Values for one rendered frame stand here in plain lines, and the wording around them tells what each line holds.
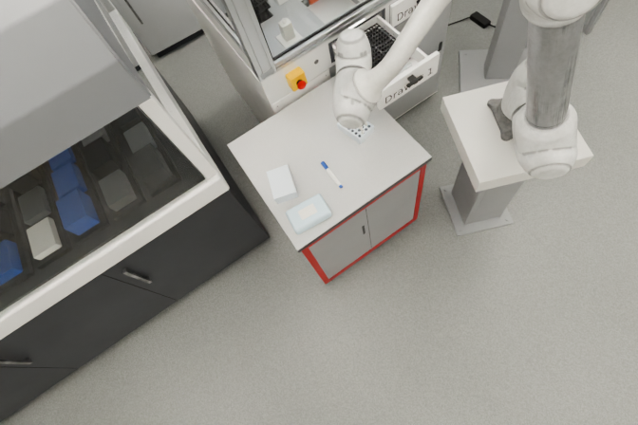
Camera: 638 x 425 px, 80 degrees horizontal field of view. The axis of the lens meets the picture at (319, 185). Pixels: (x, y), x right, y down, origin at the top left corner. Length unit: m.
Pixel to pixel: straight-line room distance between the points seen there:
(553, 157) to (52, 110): 1.28
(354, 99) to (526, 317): 1.50
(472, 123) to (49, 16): 1.28
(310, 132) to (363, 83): 0.61
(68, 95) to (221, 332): 1.55
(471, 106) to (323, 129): 0.58
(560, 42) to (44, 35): 1.06
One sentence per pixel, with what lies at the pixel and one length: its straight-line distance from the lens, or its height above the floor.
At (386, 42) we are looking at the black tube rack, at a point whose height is 0.90.
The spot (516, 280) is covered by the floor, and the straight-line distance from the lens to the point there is 2.22.
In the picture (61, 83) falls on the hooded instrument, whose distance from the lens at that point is 1.04.
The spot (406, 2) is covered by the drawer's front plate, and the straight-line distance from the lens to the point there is 1.84.
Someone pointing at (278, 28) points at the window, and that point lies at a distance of 1.52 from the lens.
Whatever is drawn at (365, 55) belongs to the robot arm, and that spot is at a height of 1.24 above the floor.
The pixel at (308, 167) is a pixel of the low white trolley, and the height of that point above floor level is 0.76.
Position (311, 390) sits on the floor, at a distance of 2.11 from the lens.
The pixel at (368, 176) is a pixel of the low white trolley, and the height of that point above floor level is 0.76.
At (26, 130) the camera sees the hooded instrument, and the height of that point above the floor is 1.47.
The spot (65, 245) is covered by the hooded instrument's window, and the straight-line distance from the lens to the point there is 1.48.
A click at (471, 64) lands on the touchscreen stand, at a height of 0.04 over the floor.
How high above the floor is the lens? 2.07
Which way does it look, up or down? 62 degrees down
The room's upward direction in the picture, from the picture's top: 21 degrees counter-clockwise
